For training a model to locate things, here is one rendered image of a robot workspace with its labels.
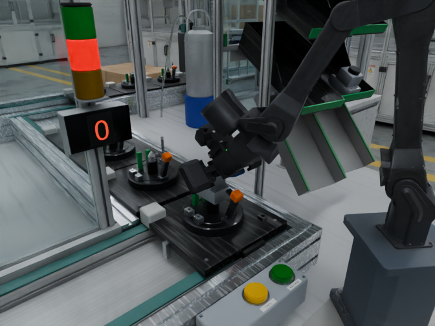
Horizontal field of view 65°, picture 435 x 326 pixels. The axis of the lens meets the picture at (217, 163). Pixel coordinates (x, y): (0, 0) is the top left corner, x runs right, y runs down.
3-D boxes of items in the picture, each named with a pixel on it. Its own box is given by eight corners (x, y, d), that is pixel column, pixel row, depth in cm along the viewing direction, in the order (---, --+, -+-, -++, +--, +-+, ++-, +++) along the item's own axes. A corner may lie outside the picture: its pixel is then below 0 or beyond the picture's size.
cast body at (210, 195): (230, 198, 75) (230, 169, 72) (214, 205, 72) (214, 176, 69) (205, 184, 81) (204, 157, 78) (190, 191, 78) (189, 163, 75)
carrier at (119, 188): (213, 187, 95) (213, 145, 90) (136, 219, 81) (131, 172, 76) (166, 160, 112) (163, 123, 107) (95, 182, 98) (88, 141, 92)
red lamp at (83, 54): (105, 68, 60) (101, 39, 58) (77, 72, 57) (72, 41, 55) (94, 65, 64) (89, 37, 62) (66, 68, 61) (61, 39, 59)
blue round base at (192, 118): (223, 124, 172) (223, 94, 166) (198, 130, 163) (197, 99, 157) (203, 117, 183) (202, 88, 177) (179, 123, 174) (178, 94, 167)
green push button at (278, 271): (296, 279, 63) (298, 271, 62) (283, 290, 61) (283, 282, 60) (279, 268, 66) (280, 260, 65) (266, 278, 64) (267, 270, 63)
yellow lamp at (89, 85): (109, 96, 62) (105, 69, 60) (82, 101, 59) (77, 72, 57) (98, 91, 66) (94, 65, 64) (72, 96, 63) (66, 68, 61)
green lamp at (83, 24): (101, 38, 58) (97, 6, 56) (72, 40, 55) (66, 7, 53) (89, 36, 62) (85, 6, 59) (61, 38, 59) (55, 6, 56)
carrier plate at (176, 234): (287, 228, 78) (287, 220, 77) (204, 279, 64) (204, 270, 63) (217, 189, 94) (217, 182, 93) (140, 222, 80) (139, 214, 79)
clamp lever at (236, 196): (234, 218, 73) (245, 195, 69) (227, 221, 72) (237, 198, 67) (224, 206, 75) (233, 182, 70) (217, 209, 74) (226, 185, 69)
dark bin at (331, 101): (340, 107, 82) (356, 82, 77) (300, 116, 76) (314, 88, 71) (276, 45, 97) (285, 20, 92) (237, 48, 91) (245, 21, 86)
